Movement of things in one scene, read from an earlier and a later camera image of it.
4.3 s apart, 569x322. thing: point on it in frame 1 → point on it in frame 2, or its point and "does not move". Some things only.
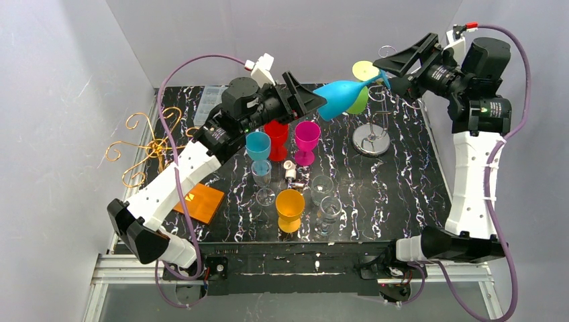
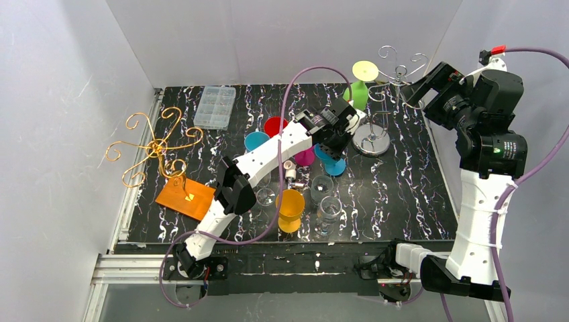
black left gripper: (288, 99) → (333, 145)
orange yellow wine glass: (290, 204) does not move
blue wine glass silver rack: (340, 94) → (333, 167)
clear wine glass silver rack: (330, 208) does not move
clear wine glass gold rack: (261, 172) does not move
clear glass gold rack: (321, 186) does not move
